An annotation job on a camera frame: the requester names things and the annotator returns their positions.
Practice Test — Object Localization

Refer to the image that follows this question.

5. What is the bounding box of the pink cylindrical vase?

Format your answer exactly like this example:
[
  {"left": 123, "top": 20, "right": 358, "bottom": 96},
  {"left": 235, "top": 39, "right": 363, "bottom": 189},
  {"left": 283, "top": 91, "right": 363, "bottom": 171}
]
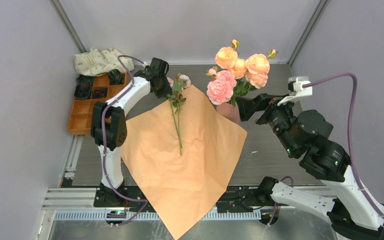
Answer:
[{"left": 216, "top": 102, "right": 241, "bottom": 125}]

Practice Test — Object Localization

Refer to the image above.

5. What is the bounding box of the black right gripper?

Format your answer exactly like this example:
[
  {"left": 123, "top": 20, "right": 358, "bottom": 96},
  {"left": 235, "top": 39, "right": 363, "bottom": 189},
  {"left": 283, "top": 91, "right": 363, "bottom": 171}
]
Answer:
[{"left": 233, "top": 91, "right": 298, "bottom": 154}]

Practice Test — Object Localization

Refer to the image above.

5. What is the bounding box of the orange wooden compartment tray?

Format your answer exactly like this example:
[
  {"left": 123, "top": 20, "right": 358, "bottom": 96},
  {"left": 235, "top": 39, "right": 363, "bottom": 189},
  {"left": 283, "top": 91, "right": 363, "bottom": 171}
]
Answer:
[{"left": 67, "top": 73, "right": 130, "bottom": 136}]

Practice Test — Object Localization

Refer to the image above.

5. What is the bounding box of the dark rolled sock top left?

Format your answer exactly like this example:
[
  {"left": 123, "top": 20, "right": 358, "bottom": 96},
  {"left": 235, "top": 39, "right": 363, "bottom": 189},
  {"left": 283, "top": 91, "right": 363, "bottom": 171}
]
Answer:
[{"left": 76, "top": 75, "right": 95, "bottom": 85}]

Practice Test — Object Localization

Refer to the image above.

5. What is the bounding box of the dark rolled sock top right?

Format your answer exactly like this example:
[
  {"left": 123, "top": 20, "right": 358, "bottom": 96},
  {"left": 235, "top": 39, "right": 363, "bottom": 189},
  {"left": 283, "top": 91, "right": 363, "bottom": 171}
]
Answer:
[{"left": 108, "top": 69, "right": 125, "bottom": 86}]

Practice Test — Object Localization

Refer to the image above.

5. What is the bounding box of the cream printed cloth bag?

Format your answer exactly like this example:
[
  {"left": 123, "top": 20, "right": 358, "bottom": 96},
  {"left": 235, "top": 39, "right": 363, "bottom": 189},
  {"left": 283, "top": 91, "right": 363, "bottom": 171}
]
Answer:
[{"left": 73, "top": 48, "right": 135, "bottom": 77}]

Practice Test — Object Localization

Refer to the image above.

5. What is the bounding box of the dark rolled sock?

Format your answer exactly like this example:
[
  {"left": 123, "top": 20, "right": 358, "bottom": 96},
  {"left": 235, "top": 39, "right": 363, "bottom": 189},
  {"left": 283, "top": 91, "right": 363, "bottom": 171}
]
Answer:
[
  {"left": 74, "top": 82, "right": 92, "bottom": 100},
  {"left": 76, "top": 75, "right": 95, "bottom": 85},
  {"left": 91, "top": 87, "right": 108, "bottom": 99},
  {"left": 108, "top": 69, "right": 125, "bottom": 86}
]

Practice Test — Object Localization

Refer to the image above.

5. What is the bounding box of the pink single rose stem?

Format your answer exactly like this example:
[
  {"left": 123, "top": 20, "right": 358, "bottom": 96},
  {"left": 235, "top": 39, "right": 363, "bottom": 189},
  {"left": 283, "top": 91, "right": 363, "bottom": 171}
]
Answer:
[{"left": 167, "top": 79, "right": 183, "bottom": 156}]

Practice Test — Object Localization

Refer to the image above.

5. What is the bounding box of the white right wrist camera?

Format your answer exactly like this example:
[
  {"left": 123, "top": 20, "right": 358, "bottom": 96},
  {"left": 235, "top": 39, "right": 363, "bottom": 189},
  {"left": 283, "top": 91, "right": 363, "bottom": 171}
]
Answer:
[{"left": 277, "top": 76, "right": 313, "bottom": 106}]

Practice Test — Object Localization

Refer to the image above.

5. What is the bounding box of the pale small rose stem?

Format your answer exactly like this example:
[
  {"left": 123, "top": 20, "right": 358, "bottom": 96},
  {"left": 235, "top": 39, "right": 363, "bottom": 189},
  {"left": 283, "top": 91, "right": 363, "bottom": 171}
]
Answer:
[{"left": 172, "top": 72, "right": 192, "bottom": 150}]

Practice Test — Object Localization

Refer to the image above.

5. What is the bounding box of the aluminium frame rail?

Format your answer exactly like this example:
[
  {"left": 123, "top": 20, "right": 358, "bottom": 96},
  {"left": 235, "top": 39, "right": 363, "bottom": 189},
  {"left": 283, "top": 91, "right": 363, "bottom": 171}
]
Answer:
[{"left": 41, "top": 135, "right": 344, "bottom": 221}]

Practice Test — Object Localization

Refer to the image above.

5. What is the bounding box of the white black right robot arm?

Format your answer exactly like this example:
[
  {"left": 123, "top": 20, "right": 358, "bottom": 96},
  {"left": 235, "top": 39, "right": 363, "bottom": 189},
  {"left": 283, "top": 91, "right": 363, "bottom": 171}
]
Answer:
[{"left": 236, "top": 93, "right": 384, "bottom": 240}]

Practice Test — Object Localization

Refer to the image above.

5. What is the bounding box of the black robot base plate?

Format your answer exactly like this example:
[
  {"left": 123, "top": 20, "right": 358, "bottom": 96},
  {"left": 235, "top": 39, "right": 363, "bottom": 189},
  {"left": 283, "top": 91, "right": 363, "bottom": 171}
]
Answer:
[{"left": 93, "top": 184, "right": 281, "bottom": 213}]

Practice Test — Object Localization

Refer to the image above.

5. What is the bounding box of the green orange wrapping paper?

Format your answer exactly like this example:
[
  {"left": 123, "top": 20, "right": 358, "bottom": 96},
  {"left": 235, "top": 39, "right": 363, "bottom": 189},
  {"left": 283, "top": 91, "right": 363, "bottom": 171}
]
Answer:
[{"left": 121, "top": 86, "right": 247, "bottom": 240}]

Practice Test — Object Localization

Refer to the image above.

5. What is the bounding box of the peach rose flower stem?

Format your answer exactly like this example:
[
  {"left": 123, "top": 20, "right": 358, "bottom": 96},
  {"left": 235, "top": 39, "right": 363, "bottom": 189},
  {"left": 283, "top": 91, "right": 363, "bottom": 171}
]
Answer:
[{"left": 214, "top": 39, "right": 278, "bottom": 96}]

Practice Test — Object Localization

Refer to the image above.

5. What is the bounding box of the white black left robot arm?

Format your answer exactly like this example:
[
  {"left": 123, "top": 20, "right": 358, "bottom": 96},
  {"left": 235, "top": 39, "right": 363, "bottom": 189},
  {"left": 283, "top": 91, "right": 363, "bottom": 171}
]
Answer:
[{"left": 90, "top": 57, "right": 172, "bottom": 208}]

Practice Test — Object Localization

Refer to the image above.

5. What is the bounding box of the dark rolled sock middle left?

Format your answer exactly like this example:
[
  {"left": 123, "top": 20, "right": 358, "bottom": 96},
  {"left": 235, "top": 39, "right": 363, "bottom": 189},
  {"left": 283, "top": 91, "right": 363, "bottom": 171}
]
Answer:
[{"left": 74, "top": 82, "right": 92, "bottom": 100}]

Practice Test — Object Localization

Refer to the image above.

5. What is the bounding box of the dark rolled sock middle centre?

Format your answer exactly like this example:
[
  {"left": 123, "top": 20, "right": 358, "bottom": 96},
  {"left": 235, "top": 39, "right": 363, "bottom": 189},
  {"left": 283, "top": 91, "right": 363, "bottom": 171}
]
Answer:
[{"left": 91, "top": 87, "right": 108, "bottom": 99}]

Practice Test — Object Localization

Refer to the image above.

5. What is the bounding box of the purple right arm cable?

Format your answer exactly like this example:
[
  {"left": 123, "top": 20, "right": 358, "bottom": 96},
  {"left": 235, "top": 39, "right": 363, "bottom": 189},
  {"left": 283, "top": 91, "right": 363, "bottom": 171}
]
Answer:
[{"left": 266, "top": 72, "right": 384, "bottom": 227}]

